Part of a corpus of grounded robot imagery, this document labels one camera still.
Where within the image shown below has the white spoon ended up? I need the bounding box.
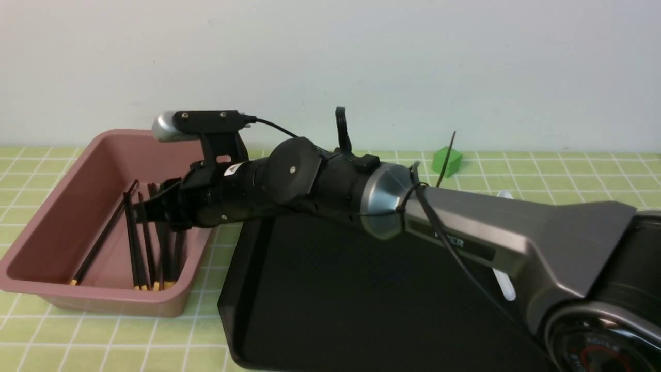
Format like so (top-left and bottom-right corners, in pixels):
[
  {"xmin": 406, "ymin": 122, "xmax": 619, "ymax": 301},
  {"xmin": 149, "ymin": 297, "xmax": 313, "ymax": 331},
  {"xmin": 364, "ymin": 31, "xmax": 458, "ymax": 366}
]
[
  {"xmin": 493, "ymin": 269, "xmax": 516, "ymax": 301},
  {"xmin": 496, "ymin": 189, "xmax": 514, "ymax": 199}
]

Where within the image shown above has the black cable tie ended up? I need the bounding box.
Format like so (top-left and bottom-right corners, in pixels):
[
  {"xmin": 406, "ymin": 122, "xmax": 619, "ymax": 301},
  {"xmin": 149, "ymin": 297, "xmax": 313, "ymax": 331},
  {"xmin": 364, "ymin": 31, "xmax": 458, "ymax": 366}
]
[{"xmin": 436, "ymin": 130, "xmax": 457, "ymax": 188}]

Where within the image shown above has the green cube block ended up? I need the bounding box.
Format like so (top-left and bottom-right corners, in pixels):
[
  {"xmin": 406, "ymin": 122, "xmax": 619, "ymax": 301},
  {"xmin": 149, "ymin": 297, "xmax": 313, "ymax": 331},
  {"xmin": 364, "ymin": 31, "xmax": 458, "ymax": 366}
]
[{"xmin": 431, "ymin": 146, "xmax": 463, "ymax": 178}]

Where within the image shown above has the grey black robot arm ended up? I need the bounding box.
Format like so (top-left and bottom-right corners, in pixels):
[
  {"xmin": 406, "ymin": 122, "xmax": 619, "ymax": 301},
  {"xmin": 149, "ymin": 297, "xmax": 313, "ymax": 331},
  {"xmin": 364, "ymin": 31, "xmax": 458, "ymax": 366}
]
[{"xmin": 134, "ymin": 137, "xmax": 659, "ymax": 371}]

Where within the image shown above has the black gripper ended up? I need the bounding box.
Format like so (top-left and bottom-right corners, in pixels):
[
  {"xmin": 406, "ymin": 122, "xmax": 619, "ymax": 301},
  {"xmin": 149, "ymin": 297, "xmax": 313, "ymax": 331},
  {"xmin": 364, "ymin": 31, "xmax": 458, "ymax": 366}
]
[{"xmin": 135, "ymin": 162, "xmax": 258, "ymax": 230}]

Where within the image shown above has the pink plastic bin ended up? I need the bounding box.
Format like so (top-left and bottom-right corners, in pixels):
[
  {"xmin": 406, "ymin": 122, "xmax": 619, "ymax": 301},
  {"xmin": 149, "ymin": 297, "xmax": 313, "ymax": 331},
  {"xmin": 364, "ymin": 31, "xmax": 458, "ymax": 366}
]
[{"xmin": 1, "ymin": 129, "xmax": 213, "ymax": 318}]

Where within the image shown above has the black plastic tray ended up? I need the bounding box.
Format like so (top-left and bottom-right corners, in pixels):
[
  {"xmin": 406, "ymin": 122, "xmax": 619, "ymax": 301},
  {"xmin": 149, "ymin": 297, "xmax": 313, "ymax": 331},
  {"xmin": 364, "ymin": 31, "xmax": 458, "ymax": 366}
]
[{"xmin": 217, "ymin": 214, "xmax": 556, "ymax": 371}]

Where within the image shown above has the white spoon far right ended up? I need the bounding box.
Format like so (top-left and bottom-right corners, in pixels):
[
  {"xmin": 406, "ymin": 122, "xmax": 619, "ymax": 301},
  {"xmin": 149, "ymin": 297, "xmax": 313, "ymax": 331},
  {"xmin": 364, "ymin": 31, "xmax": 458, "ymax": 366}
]
[{"xmin": 496, "ymin": 189, "xmax": 514, "ymax": 199}]

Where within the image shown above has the green checked tablecloth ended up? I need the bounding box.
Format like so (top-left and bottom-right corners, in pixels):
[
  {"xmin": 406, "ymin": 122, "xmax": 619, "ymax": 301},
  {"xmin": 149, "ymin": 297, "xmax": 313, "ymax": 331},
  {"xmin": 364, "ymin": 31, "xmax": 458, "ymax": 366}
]
[{"xmin": 1, "ymin": 145, "xmax": 659, "ymax": 371}]

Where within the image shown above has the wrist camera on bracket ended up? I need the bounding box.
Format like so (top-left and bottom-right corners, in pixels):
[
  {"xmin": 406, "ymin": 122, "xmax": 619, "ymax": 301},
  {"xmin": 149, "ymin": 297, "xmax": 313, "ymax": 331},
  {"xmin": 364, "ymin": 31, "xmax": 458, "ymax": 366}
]
[{"xmin": 151, "ymin": 110, "xmax": 257, "ymax": 163}]

